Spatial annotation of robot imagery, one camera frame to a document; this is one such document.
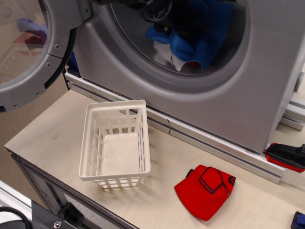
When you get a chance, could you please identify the blue and black clamp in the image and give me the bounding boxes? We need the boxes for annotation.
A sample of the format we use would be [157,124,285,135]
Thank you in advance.
[290,211,305,229]

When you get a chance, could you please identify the white plastic laundry basket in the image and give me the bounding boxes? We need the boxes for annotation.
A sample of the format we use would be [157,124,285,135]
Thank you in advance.
[79,100,151,188]

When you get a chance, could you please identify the red garment with dark trim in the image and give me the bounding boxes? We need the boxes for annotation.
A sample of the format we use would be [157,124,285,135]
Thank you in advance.
[174,165,236,221]

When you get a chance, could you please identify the grey toy washing machine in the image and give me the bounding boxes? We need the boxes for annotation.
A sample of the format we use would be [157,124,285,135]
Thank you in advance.
[74,0,305,152]

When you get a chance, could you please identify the black bracket with bolt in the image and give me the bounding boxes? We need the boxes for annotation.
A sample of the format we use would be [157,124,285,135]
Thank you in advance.
[30,200,85,229]

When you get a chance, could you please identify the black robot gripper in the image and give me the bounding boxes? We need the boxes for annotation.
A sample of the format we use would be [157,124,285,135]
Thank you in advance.
[140,0,207,40]

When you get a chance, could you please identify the small red cloth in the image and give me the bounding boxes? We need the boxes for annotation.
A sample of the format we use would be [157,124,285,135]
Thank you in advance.
[186,62,201,67]

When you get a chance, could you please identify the red and black clamp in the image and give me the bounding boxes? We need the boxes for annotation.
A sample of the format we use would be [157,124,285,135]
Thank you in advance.
[265,143,305,173]

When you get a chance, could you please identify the white cloth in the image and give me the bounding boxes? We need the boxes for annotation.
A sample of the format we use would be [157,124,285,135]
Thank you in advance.
[153,41,186,71]

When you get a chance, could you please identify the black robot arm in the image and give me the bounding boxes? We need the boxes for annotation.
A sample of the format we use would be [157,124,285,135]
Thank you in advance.
[93,0,207,43]

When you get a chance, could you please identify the blue cloth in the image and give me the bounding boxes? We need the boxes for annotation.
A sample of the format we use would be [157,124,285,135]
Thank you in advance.
[153,0,234,69]

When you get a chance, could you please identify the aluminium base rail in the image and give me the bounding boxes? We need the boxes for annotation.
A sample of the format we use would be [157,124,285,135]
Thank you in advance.
[64,73,285,184]

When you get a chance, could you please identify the black cable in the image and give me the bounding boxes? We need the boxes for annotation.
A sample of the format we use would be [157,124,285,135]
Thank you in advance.
[0,207,31,229]

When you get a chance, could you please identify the round grey washer door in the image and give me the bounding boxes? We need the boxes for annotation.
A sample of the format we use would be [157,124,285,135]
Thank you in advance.
[0,0,92,113]

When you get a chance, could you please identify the aluminium table frame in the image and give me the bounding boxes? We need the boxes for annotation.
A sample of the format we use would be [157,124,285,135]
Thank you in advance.
[10,151,137,229]

